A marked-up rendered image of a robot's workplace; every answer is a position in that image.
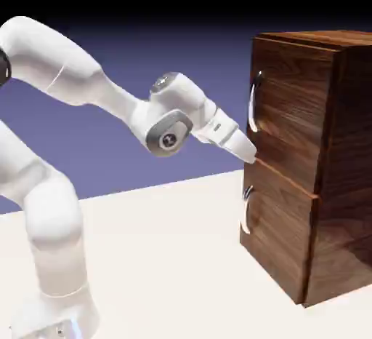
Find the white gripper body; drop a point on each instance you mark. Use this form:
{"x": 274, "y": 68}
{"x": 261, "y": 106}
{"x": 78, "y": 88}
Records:
{"x": 241, "y": 143}

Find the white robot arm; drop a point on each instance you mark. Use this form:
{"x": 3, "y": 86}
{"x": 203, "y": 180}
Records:
{"x": 72, "y": 80}

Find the dark wood cabinet door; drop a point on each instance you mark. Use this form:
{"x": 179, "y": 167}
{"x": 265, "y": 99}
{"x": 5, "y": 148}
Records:
{"x": 279, "y": 228}
{"x": 293, "y": 112}

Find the dark wood cabinet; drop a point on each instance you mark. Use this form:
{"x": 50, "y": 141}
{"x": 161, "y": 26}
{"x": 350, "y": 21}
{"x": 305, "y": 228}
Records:
{"x": 343, "y": 170}

